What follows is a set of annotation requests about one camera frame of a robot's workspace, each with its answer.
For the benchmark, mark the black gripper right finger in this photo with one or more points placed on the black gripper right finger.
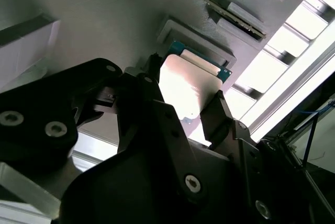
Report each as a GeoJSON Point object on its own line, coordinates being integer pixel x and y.
{"type": "Point", "coordinates": [217, 119]}

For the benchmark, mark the silver topped CPU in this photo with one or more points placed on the silver topped CPU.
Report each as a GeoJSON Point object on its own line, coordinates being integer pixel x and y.
{"type": "Point", "coordinates": [183, 85]}

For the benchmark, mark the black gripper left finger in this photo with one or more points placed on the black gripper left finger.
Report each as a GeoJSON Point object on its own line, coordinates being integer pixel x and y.
{"type": "Point", "coordinates": [39, 119]}

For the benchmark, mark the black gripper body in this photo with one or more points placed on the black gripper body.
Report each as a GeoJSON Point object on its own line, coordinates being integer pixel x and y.
{"type": "Point", "coordinates": [117, 190]}

